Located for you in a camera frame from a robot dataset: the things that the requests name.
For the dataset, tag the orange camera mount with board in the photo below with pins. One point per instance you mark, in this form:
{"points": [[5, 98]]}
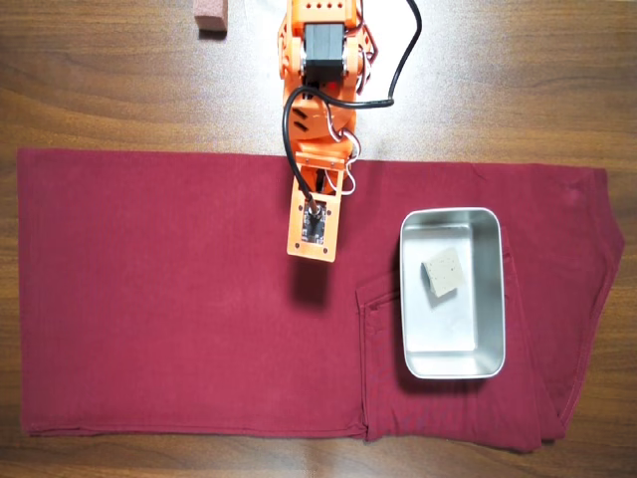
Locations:
{"points": [[298, 239]]}

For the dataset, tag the dark red cloth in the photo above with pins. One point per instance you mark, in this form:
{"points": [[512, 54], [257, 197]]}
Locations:
{"points": [[174, 299]]}

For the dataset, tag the stainless steel tray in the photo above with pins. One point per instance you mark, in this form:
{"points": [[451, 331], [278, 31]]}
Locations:
{"points": [[478, 348]]}

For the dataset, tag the pink sponge block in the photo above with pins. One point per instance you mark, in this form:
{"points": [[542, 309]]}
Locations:
{"points": [[211, 17]]}

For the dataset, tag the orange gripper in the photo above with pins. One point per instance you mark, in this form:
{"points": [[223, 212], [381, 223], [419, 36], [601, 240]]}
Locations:
{"points": [[324, 185]]}

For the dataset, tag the beige speckled cube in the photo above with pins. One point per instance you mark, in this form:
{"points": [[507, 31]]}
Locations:
{"points": [[445, 271]]}

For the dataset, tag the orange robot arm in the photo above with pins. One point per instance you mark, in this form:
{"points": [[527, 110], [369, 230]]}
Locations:
{"points": [[318, 119]]}

